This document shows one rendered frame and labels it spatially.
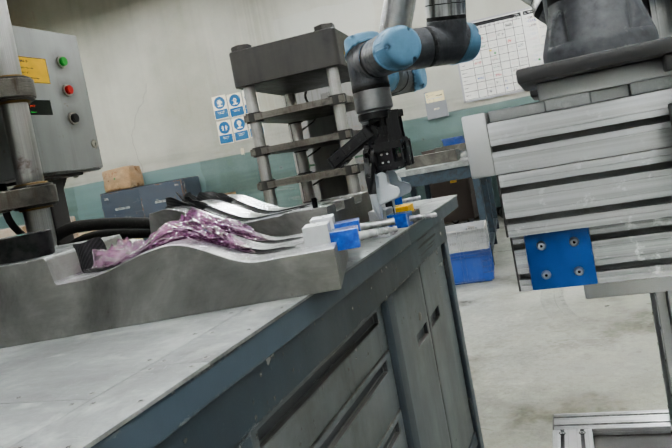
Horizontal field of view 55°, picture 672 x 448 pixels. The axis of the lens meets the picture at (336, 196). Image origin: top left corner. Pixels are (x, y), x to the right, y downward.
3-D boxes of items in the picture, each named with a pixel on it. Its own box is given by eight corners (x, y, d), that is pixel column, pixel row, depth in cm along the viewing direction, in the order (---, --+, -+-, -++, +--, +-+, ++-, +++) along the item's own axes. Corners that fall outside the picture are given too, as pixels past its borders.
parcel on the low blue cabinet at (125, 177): (146, 185, 840) (141, 164, 838) (131, 187, 808) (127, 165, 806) (119, 190, 852) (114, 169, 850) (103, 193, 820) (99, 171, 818)
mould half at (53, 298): (348, 257, 109) (336, 194, 109) (341, 289, 83) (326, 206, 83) (69, 307, 112) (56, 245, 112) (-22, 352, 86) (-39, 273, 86)
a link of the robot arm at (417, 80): (418, 88, 157) (377, 98, 162) (430, 89, 168) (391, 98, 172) (412, 56, 157) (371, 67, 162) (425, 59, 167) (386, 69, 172)
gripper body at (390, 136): (405, 169, 122) (393, 107, 121) (363, 177, 125) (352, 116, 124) (415, 166, 129) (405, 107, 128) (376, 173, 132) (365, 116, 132)
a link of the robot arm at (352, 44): (352, 31, 120) (335, 42, 128) (363, 88, 121) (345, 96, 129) (389, 27, 123) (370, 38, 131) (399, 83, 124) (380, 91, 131)
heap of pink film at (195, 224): (272, 238, 106) (263, 192, 106) (252, 255, 88) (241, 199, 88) (122, 265, 108) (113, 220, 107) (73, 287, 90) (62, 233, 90)
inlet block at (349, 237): (400, 244, 93) (393, 208, 93) (401, 249, 88) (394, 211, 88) (312, 260, 94) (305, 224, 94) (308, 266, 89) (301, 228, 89)
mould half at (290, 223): (377, 231, 137) (365, 170, 137) (335, 256, 113) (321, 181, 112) (182, 259, 155) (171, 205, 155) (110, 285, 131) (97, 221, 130)
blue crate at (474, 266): (496, 268, 461) (490, 238, 459) (494, 281, 421) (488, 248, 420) (413, 278, 477) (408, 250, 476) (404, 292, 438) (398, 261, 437)
